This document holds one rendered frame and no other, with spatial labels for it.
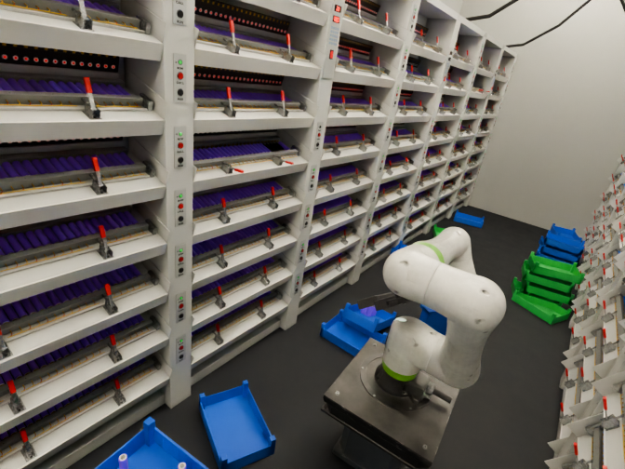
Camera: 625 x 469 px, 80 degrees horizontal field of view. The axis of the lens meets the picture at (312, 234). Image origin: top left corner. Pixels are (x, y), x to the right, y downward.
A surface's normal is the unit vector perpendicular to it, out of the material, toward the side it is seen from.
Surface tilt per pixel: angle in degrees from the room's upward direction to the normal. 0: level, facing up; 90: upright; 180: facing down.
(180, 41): 90
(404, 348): 90
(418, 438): 1
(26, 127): 108
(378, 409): 1
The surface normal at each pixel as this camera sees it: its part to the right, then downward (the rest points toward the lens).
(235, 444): 0.14, -0.90
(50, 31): 0.71, 0.61
